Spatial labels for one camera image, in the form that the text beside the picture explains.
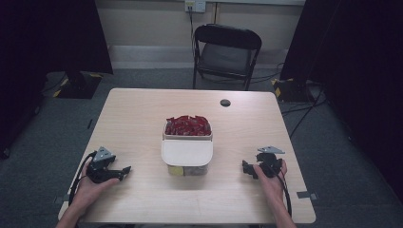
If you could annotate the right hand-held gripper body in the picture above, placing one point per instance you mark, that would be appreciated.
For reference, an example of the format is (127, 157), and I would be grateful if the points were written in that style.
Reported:
(269, 163)

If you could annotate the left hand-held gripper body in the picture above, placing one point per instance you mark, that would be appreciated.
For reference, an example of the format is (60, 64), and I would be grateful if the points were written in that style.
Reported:
(100, 158)

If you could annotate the person's right hand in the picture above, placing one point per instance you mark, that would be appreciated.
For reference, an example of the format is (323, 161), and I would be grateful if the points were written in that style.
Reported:
(274, 188)

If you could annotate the person's left hand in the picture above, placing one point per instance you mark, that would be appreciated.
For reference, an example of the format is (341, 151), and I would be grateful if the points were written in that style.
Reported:
(90, 190)

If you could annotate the grey tape strip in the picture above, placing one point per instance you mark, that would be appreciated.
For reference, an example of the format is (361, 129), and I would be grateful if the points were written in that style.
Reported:
(306, 194)
(60, 199)

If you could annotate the white box lid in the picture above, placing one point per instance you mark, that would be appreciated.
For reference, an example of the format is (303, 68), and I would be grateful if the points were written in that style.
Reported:
(187, 152)

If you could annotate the beige storage box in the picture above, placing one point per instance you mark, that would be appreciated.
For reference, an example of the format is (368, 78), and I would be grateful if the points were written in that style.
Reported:
(187, 137)

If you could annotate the pile of red packets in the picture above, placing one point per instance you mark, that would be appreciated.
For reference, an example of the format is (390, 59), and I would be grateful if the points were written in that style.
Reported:
(188, 125)

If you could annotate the black stand base striped tape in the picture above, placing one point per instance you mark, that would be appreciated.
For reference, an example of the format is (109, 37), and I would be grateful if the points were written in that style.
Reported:
(291, 90)
(77, 85)

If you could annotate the black folding chair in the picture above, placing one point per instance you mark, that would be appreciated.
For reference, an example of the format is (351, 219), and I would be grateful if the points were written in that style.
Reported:
(226, 50)

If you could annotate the dark curtain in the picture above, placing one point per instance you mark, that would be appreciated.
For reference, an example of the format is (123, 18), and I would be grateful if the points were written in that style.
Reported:
(358, 79)
(47, 47)

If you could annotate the white wall socket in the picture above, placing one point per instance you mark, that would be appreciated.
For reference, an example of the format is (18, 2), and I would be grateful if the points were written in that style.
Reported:
(195, 5)

